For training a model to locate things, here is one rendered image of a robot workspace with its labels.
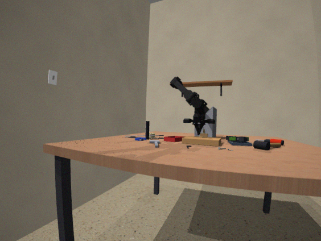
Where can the black rubber mallet with wooden handle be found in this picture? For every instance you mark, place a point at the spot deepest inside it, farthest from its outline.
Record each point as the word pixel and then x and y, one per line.
pixel 265 145

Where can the light brown wooden board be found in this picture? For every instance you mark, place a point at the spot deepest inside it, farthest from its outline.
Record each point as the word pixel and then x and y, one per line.
pixel 201 141

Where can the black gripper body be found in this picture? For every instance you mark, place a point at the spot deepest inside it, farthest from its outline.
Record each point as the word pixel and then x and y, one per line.
pixel 185 120

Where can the red shallow tray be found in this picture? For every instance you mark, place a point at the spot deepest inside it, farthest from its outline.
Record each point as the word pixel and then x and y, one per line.
pixel 173 138

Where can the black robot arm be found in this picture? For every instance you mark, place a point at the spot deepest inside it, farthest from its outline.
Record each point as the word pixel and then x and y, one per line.
pixel 192 98

